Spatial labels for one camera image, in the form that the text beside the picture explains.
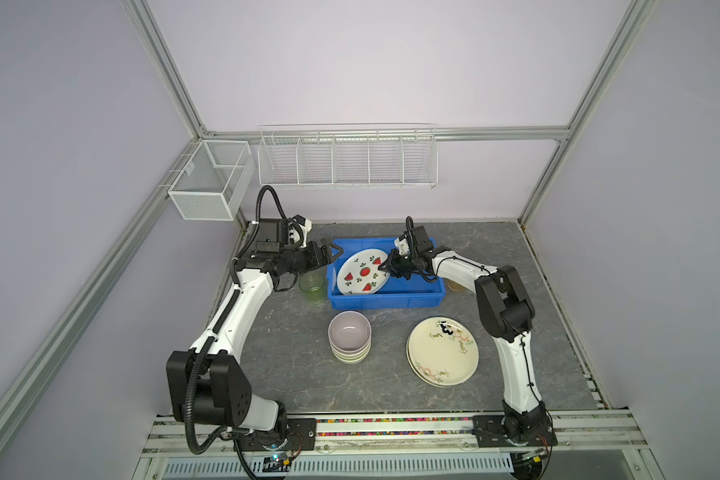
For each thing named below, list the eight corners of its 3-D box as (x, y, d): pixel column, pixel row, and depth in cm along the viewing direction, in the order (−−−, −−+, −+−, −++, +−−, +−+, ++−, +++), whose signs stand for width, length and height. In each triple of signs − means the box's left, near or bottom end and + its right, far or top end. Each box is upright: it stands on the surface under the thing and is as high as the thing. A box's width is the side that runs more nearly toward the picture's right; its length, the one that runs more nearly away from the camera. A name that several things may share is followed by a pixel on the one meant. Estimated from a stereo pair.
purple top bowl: (327, 358, 88) (321, 340, 77) (342, 327, 94) (338, 305, 83) (360, 372, 85) (358, 354, 74) (373, 338, 91) (373, 318, 80)
